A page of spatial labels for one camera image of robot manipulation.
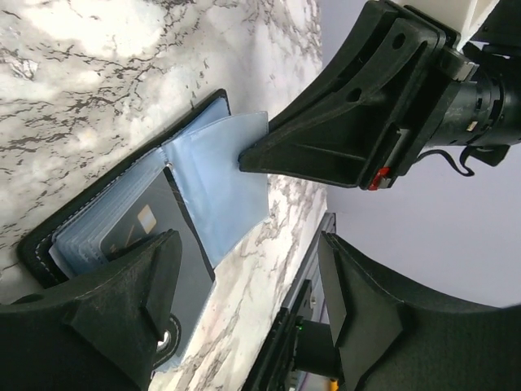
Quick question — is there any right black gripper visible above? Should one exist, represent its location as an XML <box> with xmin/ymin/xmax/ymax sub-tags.
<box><xmin>367</xmin><ymin>1</ymin><xmax>520</xmax><ymax>191</ymax></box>

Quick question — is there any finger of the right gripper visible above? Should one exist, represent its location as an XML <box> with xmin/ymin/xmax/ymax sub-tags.
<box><xmin>239</xmin><ymin>15</ymin><xmax>445</xmax><ymax>188</ymax></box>
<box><xmin>269</xmin><ymin>1</ymin><xmax>401</xmax><ymax>141</ymax></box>

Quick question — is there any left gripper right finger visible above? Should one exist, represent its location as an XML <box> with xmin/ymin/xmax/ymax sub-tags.
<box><xmin>318</xmin><ymin>232</ymin><xmax>520</xmax><ymax>390</ymax></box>

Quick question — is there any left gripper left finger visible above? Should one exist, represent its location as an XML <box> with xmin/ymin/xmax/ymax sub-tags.
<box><xmin>1</xmin><ymin>239</ymin><xmax>173</xmax><ymax>390</ymax></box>

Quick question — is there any black leather card holder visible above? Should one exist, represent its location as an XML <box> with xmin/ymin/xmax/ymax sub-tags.
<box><xmin>16</xmin><ymin>90</ymin><xmax>269</xmax><ymax>371</ymax></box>

